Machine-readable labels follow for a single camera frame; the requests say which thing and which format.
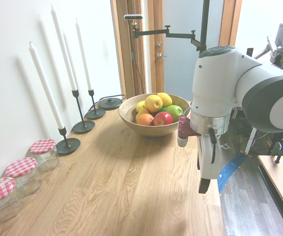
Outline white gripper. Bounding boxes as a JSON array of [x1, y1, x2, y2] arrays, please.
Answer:
[[197, 133, 223, 195]]

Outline yellow apple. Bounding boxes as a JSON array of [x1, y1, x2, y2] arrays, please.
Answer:
[[145, 94, 164, 113]]

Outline small yellow pear with stem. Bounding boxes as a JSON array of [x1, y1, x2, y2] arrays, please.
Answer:
[[135, 105, 152, 121]]

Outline blue tape strip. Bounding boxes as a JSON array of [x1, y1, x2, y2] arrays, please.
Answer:
[[217, 152, 248, 195]]

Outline wooden desk white legs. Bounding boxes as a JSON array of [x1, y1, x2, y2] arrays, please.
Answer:
[[243, 126, 259, 156]]

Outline round wooden fruit bowl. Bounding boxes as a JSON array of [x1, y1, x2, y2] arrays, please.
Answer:
[[118, 92, 192, 137]]

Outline light wooden side table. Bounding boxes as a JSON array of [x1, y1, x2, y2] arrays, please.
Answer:
[[257, 154, 283, 230]]

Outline red apple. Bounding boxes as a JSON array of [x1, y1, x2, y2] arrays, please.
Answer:
[[153, 112, 174, 127]]

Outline green apple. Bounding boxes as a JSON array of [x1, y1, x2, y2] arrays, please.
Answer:
[[165, 105, 184, 123]]

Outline black table clamp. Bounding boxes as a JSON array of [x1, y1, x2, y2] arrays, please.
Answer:
[[271, 141, 283, 165]]

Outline orange fruit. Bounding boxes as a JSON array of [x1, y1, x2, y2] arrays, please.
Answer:
[[136, 113, 155, 126]]

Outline yellow lemon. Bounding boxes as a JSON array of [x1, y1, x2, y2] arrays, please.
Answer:
[[157, 92, 173, 108]]

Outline small yellow fruit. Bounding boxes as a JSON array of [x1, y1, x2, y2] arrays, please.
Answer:
[[135, 100, 147, 113]]

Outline black round kettle base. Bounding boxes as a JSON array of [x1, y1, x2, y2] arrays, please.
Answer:
[[98, 97, 123, 110]]

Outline black candle holder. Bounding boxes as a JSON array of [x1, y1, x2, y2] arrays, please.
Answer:
[[85, 88, 107, 120], [72, 89, 96, 134], [55, 127, 81, 155]]

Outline glass jar red checked lid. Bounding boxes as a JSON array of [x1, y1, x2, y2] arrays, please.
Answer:
[[29, 139, 60, 172], [0, 177, 24, 222], [5, 157, 43, 197]]

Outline black vertical stand pole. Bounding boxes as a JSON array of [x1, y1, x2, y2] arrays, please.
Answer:
[[197, 0, 211, 59]]

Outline white taper candle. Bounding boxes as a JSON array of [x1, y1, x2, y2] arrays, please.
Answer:
[[74, 18, 93, 91], [50, 3, 78, 91], [28, 41, 65, 130]]

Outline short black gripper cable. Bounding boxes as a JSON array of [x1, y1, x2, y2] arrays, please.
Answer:
[[208, 127, 217, 165]]

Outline red and white wrist camera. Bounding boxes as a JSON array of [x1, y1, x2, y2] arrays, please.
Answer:
[[177, 115, 202, 148]]

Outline black camera cable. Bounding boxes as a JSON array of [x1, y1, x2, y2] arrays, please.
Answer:
[[130, 31, 147, 97]]

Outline wooden door frame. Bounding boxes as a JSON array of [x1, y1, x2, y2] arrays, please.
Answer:
[[110, 0, 165, 98]]

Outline grey stereo camera bar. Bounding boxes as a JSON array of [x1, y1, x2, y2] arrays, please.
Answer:
[[123, 14, 143, 21]]

